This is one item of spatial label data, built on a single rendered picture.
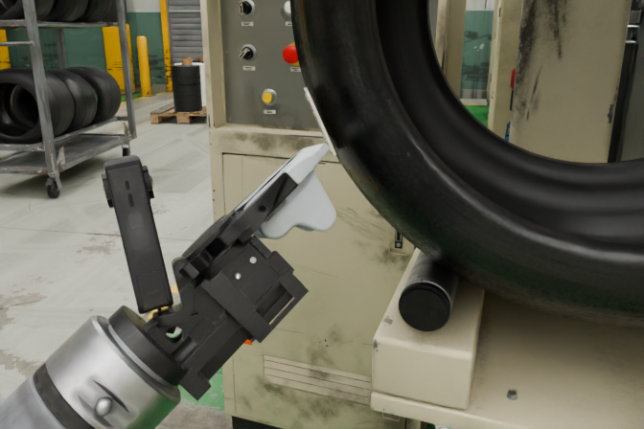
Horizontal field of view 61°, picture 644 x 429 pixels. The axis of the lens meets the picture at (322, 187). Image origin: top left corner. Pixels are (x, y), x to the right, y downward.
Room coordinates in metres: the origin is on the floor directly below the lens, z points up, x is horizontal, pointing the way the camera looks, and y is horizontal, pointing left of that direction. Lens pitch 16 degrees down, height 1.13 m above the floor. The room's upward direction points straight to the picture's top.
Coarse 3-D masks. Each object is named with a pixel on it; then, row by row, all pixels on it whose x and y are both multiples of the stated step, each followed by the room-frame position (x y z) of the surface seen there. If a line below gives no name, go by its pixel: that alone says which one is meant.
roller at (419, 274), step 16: (416, 272) 0.45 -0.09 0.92; (432, 272) 0.44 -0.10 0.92; (448, 272) 0.45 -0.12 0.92; (416, 288) 0.42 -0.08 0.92; (432, 288) 0.42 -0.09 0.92; (448, 288) 0.43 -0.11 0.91; (400, 304) 0.43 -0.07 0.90; (416, 304) 0.42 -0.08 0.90; (432, 304) 0.41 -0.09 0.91; (448, 304) 0.41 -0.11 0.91; (416, 320) 0.42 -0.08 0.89; (432, 320) 0.41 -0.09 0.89
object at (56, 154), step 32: (32, 0) 3.54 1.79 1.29; (64, 0) 4.05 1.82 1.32; (96, 0) 4.45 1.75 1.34; (32, 32) 3.52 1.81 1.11; (32, 64) 3.52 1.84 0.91; (64, 64) 4.82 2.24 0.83; (128, 64) 4.79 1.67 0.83; (0, 96) 3.96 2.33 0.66; (32, 96) 4.32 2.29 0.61; (64, 96) 3.76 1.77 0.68; (128, 96) 4.76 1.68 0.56; (0, 128) 3.84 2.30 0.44; (32, 128) 3.93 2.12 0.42; (64, 128) 3.80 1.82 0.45; (128, 128) 4.77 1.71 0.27; (0, 160) 3.83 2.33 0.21; (32, 160) 3.84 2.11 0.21; (64, 160) 3.70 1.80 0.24
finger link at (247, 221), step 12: (276, 180) 0.39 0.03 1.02; (288, 180) 0.40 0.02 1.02; (264, 192) 0.38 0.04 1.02; (276, 192) 0.38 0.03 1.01; (288, 192) 0.39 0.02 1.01; (252, 204) 0.37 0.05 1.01; (264, 204) 0.37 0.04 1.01; (276, 204) 0.38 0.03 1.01; (240, 216) 0.36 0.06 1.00; (252, 216) 0.36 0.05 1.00; (264, 216) 0.37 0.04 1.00; (228, 228) 0.36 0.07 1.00; (240, 228) 0.36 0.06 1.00; (252, 228) 0.36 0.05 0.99; (216, 240) 0.37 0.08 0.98; (228, 240) 0.35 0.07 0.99; (216, 252) 0.37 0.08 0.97
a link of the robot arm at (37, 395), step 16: (32, 384) 0.31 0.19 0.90; (48, 384) 0.30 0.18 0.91; (16, 400) 0.30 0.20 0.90; (32, 400) 0.30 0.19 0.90; (48, 400) 0.29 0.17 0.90; (64, 400) 0.29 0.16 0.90; (0, 416) 0.30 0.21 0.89; (16, 416) 0.29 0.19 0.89; (32, 416) 0.29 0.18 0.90; (48, 416) 0.29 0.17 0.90; (64, 416) 0.29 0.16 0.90
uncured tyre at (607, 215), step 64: (320, 0) 0.44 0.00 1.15; (384, 0) 0.68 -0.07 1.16; (320, 64) 0.44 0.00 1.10; (384, 64) 0.44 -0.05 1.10; (384, 128) 0.42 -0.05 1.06; (448, 128) 0.66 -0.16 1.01; (384, 192) 0.43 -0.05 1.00; (448, 192) 0.40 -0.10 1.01; (512, 192) 0.63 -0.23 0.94; (576, 192) 0.61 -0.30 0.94; (640, 192) 0.59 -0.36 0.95; (448, 256) 0.42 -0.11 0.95; (512, 256) 0.39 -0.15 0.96; (576, 256) 0.37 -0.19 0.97; (640, 256) 0.36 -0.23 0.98; (640, 320) 0.37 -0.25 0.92
